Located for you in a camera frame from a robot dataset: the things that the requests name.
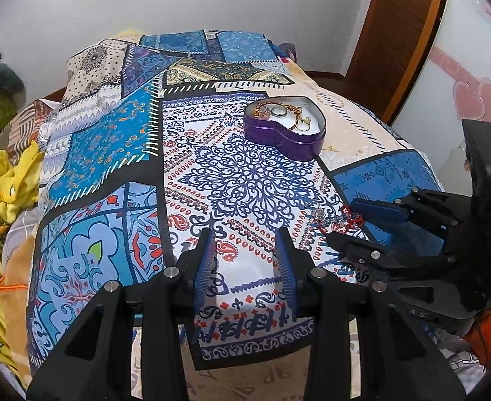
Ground purple heart-shaped tin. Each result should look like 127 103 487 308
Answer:
243 95 327 162

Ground striped brown bedsheet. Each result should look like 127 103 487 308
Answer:
3 99 60 143

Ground brown wooden door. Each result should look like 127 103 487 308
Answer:
346 0 453 124

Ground grey cushion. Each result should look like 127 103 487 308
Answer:
0 62 26 98

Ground blue patchwork blanket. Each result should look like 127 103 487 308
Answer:
26 29 447 401

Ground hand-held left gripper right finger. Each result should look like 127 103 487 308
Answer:
275 228 467 401

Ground white wardrobe door pink hearts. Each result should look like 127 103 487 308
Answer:
389 0 491 168

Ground red beaded bracelet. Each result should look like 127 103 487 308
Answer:
312 205 365 237

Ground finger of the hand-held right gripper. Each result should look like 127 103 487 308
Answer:
349 187 472 240
326 231 456 285

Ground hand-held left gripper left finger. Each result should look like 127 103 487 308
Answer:
26 228 218 401

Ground heap of gold jewelry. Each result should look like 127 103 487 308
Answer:
251 100 314 133

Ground dark purple cushion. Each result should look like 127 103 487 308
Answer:
276 42 299 62

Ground yellow cloth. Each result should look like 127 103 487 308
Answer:
0 140 46 387

